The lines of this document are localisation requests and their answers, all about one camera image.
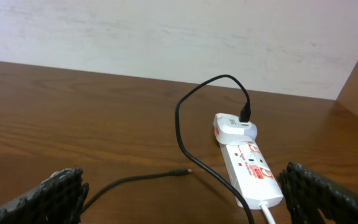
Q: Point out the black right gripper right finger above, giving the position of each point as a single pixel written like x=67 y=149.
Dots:
x=312 y=198

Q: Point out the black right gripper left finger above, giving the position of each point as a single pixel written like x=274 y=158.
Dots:
x=58 y=199

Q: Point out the white power strip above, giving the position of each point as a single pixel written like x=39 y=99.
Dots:
x=250 y=175

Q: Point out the white usb wall charger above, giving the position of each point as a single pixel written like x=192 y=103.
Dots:
x=228 y=130

